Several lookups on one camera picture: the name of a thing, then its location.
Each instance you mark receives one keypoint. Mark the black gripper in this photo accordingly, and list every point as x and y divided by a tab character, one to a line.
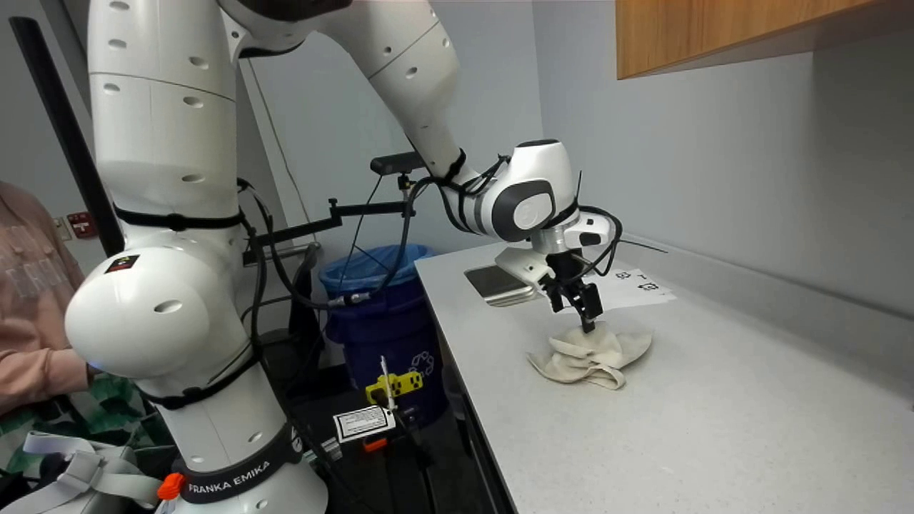
564	266

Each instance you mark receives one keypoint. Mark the cream mesh cloth towel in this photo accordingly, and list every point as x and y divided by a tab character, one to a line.
588	357

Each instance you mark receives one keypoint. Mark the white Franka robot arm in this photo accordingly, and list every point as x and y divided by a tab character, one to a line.
161	144

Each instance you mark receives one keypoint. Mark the blue trash bin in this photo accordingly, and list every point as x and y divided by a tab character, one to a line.
381	314

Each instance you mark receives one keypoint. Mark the yellow clamp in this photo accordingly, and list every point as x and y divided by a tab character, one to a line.
396	386

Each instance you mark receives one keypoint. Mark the white labelled box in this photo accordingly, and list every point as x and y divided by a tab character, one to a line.
360	423

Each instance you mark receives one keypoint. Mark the orange round knob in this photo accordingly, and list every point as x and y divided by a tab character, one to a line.
170	487

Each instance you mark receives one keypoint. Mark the green patterned cloth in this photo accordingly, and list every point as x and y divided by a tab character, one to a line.
116	400

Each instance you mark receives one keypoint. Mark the black slanted pole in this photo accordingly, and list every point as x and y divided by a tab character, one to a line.
66	132

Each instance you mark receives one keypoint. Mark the person in pink shirt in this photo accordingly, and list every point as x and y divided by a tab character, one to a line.
31	304

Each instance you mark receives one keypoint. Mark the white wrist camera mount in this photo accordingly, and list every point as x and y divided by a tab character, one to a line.
524	260

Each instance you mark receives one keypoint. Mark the black camera on mount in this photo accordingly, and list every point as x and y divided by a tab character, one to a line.
396	164

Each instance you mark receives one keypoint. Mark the wooden wall cabinet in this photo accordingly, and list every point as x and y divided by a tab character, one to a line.
715	32

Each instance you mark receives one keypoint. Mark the red wall plate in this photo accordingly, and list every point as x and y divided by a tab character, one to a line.
83	227

